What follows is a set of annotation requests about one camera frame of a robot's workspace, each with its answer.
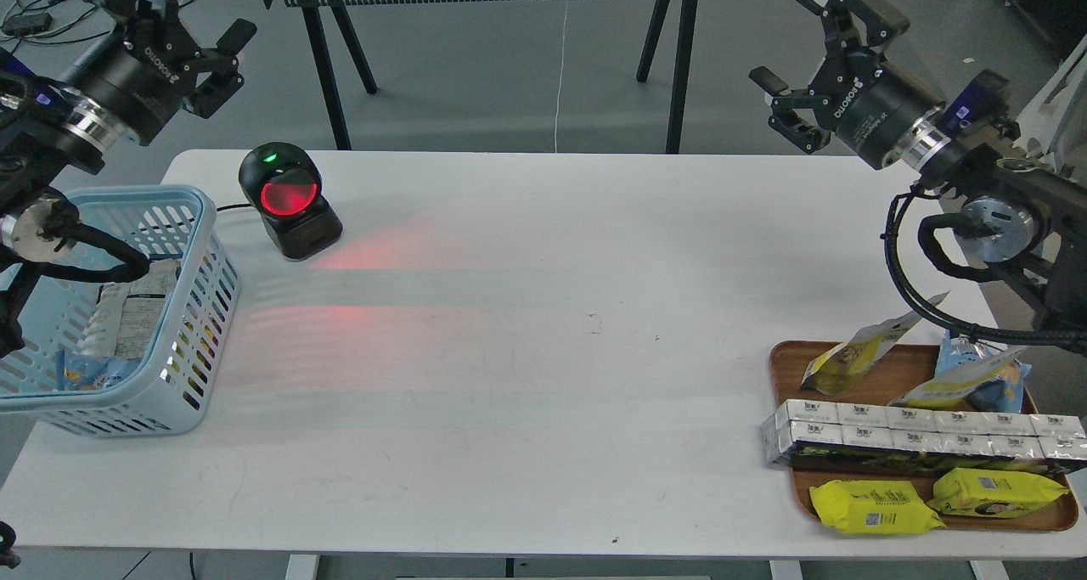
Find background table black legs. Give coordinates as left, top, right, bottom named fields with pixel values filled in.
left=232, top=0, right=761, bottom=155

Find black barcode scanner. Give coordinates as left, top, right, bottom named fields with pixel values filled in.
left=238, top=142, right=343, bottom=262

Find blue snack bag in basket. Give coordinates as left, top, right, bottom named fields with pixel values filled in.
left=57, top=349, right=139, bottom=391

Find yellow wet wipes pack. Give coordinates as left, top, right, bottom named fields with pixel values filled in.
left=926, top=468, right=1070, bottom=519
left=808, top=480, right=946, bottom=535

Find light blue plastic basket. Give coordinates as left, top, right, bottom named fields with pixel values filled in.
left=1, top=185, right=241, bottom=437

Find yellow white snack pouch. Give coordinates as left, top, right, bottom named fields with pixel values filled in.
left=890, top=346, right=1025, bottom=409
left=800, top=312, right=921, bottom=396

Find white hanging cable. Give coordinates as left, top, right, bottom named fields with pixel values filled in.
left=554, top=1, right=569, bottom=153

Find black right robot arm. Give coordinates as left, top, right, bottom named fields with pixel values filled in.
left=750, top=0, right=1086, bottom=355

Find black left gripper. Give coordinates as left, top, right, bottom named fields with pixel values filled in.
left=70, top=0, right=257, bottom=146

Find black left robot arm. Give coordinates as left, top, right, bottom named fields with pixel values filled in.
left=1, top=0, right=257, bottom=354

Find brown wooden tray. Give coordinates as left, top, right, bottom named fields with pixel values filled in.
left=769, top=341, right=1082, bottom=532

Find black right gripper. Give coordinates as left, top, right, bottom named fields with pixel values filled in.
left=749, top=0, right=946, bottom=171

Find white milk carton pack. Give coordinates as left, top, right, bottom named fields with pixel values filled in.
left=760, top=399, right=1086, bottom=476

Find white snack bag in basket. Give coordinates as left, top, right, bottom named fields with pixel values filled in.
left=77, top=259, right=180, bottom=361

